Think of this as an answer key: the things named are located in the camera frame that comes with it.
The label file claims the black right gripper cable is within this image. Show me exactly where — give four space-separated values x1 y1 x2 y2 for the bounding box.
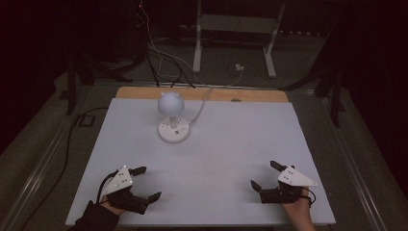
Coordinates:
301 187 318 207

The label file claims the white table mat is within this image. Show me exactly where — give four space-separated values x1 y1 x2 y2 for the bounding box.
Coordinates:
64 97 337 227

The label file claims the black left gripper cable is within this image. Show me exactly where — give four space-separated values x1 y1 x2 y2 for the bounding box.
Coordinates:
96 170 120 204

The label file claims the thin white floor cable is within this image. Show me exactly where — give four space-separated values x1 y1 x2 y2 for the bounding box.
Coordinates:
140 0 196 81

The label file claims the white round power strip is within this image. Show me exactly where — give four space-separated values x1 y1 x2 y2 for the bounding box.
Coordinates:
158 115 191 144

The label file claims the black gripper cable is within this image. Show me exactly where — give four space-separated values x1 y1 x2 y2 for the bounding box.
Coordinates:
301 187 318 207
96 170 120 204

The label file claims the black floor cable bundle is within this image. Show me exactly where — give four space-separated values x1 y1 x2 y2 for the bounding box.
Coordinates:
143 44 197 90

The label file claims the metal floor rail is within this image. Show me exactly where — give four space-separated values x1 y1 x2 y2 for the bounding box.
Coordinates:
0 123 73 231
317 94 391 231

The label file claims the long black floor cable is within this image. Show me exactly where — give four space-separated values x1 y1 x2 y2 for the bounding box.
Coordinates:
18 106 111 231

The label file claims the small black floor box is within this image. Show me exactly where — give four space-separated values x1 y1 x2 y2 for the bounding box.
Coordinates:
76 114 96 128

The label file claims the white metal stand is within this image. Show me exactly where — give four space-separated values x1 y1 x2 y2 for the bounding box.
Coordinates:
191 0 287 79

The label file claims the white dome night lamp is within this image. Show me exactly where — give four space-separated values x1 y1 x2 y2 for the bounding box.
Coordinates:
157 90 186 129

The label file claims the person's right hand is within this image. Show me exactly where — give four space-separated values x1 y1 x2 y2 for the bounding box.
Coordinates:
281 187 314 223

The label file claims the person's left hand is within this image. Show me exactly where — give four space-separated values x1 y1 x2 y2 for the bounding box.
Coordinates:
98 197 127 217

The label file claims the white power strip cable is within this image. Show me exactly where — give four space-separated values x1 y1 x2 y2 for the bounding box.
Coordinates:
188 68 244 126

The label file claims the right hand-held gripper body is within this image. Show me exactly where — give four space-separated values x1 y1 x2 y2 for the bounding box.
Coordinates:
259 165 319 205

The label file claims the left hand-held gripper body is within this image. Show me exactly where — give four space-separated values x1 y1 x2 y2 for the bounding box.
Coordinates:
100 165 151 216

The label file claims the black tripod stand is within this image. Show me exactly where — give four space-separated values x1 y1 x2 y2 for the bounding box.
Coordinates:
64 52 145 116
278 35 346 128

